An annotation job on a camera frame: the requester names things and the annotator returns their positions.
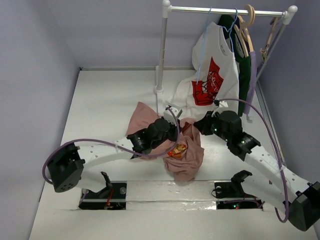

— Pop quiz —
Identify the pink t shirt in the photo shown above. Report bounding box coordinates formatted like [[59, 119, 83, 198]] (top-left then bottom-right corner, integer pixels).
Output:
[[126, 102, 204, 182]]

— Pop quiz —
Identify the light blue wire hanger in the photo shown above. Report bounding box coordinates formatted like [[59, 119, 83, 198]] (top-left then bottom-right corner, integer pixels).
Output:
[[196, 7, 212, 84]]

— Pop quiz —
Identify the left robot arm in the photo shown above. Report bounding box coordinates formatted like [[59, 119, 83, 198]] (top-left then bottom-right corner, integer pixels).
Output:
[[44, 118, 180, 198]]

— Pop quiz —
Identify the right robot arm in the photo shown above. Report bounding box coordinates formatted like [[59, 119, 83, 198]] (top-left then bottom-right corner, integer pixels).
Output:
[[194, 110, 320, 232]]

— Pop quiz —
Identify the lilac t shirt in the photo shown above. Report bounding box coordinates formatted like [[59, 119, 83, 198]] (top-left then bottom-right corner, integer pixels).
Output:
[[243, 21, 258, 123]]

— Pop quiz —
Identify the white Coca-Cola t shirt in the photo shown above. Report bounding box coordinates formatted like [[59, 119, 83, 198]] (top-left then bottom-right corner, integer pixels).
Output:
[[166, 22, 240, 121]]

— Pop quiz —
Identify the dark green t shirt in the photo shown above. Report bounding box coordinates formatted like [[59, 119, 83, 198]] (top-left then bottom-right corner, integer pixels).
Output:
[[218, 14, 251, 100]]

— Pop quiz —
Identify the wooden clip hanger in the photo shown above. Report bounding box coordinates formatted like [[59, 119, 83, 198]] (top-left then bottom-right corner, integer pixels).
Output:
[[260, 17, 280, 63]]

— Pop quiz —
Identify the white clothes rack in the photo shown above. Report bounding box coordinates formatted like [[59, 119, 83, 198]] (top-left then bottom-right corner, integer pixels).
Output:
[[154, 0, 298, 114]]

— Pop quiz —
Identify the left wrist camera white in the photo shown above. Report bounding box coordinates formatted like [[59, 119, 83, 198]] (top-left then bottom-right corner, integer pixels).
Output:
[[163, 104, 183, 125]]

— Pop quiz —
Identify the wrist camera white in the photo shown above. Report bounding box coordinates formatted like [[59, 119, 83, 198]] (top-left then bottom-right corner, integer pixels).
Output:
[[213, 99, 229, 110], [163, 104, 183, 125]]

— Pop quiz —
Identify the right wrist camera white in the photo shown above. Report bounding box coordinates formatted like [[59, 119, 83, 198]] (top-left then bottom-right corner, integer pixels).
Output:
[[213, 99, 229, 110]]

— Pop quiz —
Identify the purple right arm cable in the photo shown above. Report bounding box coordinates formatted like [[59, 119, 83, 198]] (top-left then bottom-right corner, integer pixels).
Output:
[[214, 98, 291, 223]]

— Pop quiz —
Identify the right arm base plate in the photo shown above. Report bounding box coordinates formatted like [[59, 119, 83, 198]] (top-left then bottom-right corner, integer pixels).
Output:
[[211, 170, 265, 210]]

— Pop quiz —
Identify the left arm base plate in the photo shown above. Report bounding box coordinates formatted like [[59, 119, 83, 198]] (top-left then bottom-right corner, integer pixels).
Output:
[[78, 171, 127, 210]]

